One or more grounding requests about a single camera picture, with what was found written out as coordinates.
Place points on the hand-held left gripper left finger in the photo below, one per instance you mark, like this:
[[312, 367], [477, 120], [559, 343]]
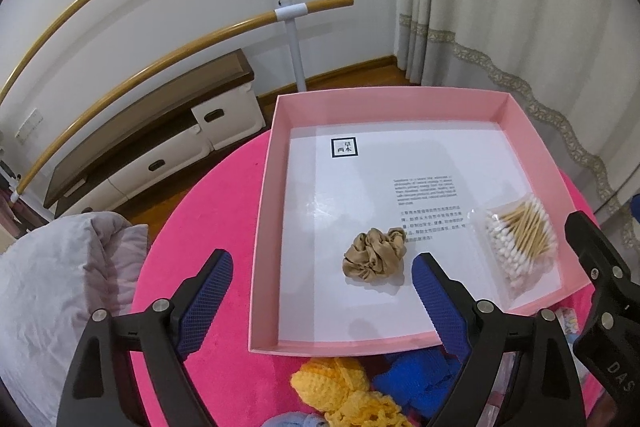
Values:
[[207, 297]]

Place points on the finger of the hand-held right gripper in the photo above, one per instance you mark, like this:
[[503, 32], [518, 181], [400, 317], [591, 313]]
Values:
[[590, 247]]

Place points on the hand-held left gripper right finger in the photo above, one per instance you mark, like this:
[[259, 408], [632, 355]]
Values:
[[440, 302]]

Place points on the blue knitted hat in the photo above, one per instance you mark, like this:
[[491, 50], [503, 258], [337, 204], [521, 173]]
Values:
[[410, 372]]

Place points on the yellow crochet piece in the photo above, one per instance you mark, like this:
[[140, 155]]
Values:
[[340, 387]]

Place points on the light blue fleece hat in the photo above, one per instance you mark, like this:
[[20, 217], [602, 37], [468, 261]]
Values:
[[295, 421]]

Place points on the pink cardboard box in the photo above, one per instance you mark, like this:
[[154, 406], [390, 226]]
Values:
[[280, 132]]

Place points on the pastel crochet piece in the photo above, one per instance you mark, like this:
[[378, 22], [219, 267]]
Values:
[[570, 322]]

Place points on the bag of cotton swabs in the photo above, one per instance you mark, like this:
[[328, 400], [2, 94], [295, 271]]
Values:
[[520, 242]]

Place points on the beige satin scrunchie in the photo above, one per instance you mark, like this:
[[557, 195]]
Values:
[[370, 252]]

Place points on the pink round table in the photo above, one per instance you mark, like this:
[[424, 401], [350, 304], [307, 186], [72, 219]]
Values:
[[210, 207]]

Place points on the grey quilt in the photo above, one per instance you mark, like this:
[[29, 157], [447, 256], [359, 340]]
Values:
[[50, 297]]

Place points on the low cabinet with drawers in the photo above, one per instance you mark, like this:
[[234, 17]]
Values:
[[150, 127]]

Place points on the cream curtain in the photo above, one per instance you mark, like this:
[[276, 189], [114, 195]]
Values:
[[500, 7]]

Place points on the white barre post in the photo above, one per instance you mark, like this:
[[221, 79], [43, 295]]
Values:
[[292, 52], [16, 196]]

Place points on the white wall socket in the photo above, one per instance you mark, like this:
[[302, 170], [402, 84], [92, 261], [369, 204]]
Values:
[[29, 126]]

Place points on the short wooden barre rail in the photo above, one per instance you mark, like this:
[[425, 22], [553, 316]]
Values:
[[330, 3]]

